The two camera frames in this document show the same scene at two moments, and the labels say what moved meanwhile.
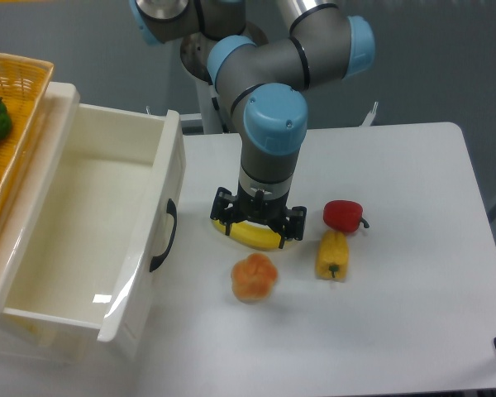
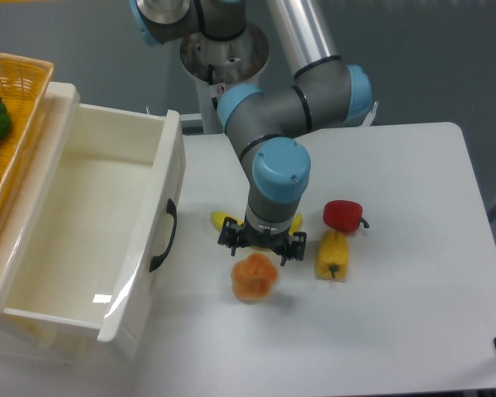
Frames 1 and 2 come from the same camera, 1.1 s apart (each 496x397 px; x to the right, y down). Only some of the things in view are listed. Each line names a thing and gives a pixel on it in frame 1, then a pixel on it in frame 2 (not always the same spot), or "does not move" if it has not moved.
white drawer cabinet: [77, 253] does not move
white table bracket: [369, 117] does not move
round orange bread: [253, 278] does not move
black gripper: [261, 204] -> [234, 234]
